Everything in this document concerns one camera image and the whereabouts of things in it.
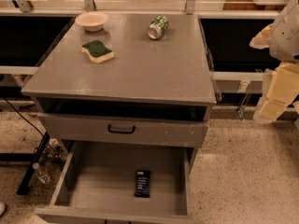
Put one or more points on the grey drawer cabinet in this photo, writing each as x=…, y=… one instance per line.
x=167, y=79

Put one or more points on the beige bowl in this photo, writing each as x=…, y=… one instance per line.
x=92, y=21

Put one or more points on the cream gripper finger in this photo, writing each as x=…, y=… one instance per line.
x=280, y=88
x=262, y=39

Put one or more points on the green yellow sponge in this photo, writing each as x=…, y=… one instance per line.
x=97, y=51

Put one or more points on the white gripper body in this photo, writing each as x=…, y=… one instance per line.
x=286, y=36

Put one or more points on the clear plastic bottle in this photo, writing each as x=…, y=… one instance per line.
x=43, y=175

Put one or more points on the metal bracket under shelf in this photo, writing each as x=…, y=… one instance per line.
x=242, y=88

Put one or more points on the green soda can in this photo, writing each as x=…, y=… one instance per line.
x=157, y=27

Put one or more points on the dark blue rxbar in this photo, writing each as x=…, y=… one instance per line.
x=142, y=184

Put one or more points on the black drawer handle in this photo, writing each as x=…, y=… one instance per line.
x=113, y=129

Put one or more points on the closed grey top drawer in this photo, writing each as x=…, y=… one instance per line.
x=152, y=132

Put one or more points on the open grey middle drawer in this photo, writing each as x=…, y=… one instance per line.
x=97, y=186

